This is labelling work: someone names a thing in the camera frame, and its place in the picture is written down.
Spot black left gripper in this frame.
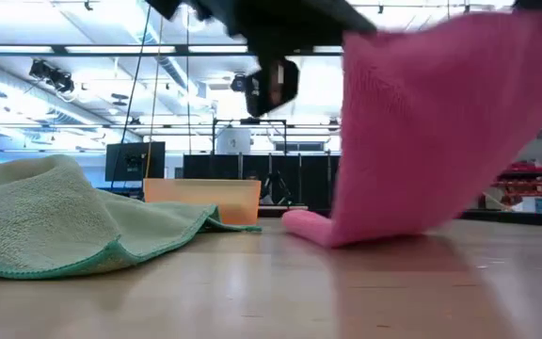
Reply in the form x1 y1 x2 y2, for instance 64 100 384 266
232 0 378 56

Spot pink microfiber towel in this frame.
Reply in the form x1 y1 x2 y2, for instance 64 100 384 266
281 9 542 250

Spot green microfiber towel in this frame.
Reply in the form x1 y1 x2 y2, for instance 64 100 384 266
0 153 263 282

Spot black ceiling device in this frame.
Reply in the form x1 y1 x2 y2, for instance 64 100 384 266
28 58 75 94
231 73 259 94

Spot shelf with red bins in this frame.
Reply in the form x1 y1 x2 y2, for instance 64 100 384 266
494 159 542 208

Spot black tripod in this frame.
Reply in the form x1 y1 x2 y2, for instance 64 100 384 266
260 169 296 207

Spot white and blue box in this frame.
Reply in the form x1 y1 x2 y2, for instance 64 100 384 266
519 195 542 214

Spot black partition panels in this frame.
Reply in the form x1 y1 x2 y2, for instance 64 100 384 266
183 153 343 212

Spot orange translucent plastic bin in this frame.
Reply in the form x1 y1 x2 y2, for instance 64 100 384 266
142 177 263 227

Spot black monitor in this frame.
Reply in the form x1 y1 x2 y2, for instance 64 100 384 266
104 140 167 183

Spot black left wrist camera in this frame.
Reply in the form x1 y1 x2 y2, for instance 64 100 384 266
244 46 301 119

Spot black hanging cord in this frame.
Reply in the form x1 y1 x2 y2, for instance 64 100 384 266
120 4 153 145

